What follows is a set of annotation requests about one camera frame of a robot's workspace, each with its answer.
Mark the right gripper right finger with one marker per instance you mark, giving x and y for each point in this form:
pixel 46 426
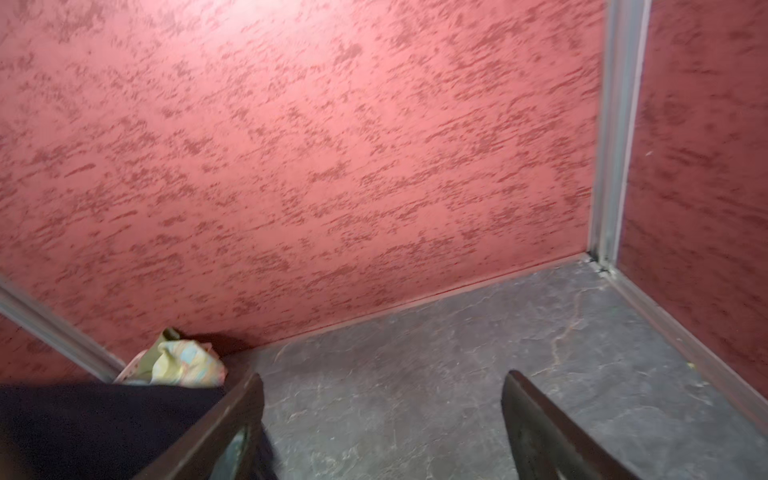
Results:
pixel 546 443

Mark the left aluminium corner post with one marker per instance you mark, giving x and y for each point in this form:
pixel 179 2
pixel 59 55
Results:
pixel 57 333

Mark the pastel floral skirt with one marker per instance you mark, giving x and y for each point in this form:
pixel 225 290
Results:
pixel 180 363

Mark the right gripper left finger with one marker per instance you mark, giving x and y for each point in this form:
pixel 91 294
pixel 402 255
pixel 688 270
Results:
pixel 223 444

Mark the aluminium corner post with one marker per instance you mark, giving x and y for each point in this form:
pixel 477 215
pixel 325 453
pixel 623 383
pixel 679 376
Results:
pixel 625 35
pixel 57 333

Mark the blue denim skirt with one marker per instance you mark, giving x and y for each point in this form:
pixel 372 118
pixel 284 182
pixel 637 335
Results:
pixel 93 431

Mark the right aluminium corner post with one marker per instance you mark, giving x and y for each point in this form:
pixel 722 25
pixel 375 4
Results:
pixel 625 35

